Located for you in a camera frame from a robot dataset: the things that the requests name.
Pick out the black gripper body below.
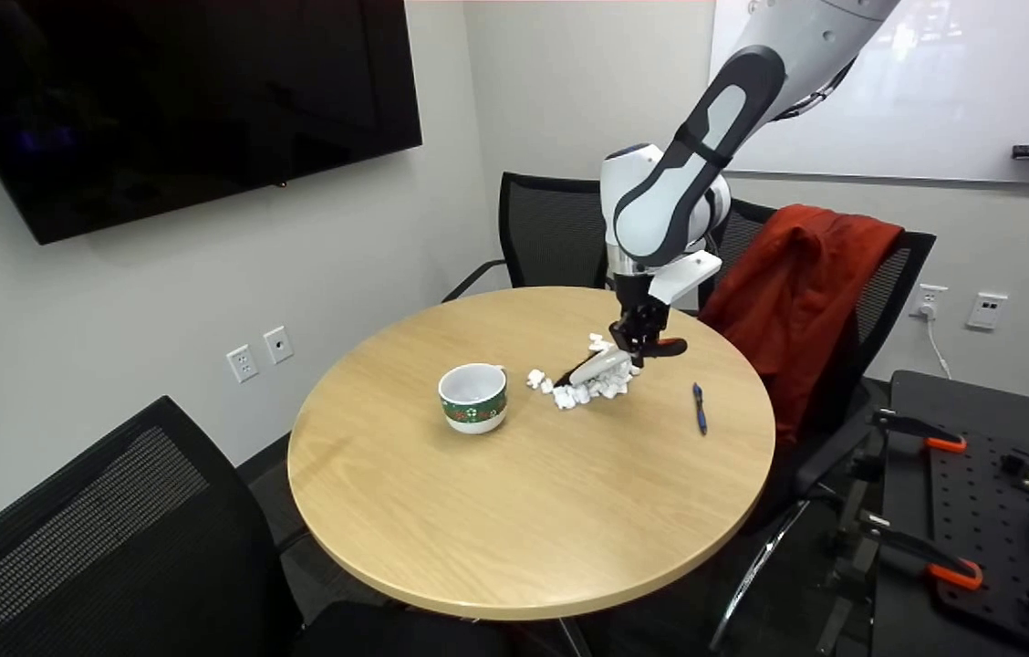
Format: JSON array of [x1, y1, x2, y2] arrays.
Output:
[[608, 274, 667, 347]]

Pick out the white black hand broom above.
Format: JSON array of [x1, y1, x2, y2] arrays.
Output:
[[550, 334, 687, 406]]

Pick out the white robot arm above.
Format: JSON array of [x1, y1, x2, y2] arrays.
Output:
[[600, 0, 897, 355]]

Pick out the black pen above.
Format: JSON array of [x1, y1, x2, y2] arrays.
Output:
[[691, 382, 708, 436]]

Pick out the black mesh office chair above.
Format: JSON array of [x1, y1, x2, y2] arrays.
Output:
[[445, 172, 608, 299]]

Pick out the red orange jacket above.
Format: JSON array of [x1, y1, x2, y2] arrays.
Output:
[[701, 205, 903, 445]]

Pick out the black chair with jacket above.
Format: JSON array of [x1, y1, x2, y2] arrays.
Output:
[[701, 201, 936, 650]]

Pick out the white green ceramic mug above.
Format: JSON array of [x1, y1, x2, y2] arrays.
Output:
[[437, 361, 506, 433]]

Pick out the round wooden table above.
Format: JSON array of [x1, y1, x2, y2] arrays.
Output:
[[287, 288, 776, 620]]

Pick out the black perforated mounting board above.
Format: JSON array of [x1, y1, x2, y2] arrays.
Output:
[[873, 371, 1029, 657]]

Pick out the black mesh chair foreground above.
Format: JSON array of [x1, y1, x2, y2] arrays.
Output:
[[0, 397, 301, 657]]

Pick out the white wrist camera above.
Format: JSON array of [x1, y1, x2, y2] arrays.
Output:
[[650, 253, 724, 307]]

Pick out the orange handled clamp upper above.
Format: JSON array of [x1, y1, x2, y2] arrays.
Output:
[[873, 408, 971, 455]]

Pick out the orange handled clamp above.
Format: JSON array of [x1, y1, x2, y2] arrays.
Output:
[[873, 408, 971, 455], [856, 509, 985, 596]]

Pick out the white wall socket right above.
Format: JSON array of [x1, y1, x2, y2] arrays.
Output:
[[967, 292, 1007, 332]]

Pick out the wall whiteboard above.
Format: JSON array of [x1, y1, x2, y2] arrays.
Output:
[[735, 0, 1029, 186]]

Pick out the white wall outlet plates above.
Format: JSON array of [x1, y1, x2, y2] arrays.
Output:
[[222, 324, 291, 382]]

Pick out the orange handled clamp lower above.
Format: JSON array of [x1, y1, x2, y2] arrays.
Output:
[[856, 509, 985, 596]]

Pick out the black wall television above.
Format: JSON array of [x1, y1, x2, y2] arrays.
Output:
[[0, 0, 419, 244]]

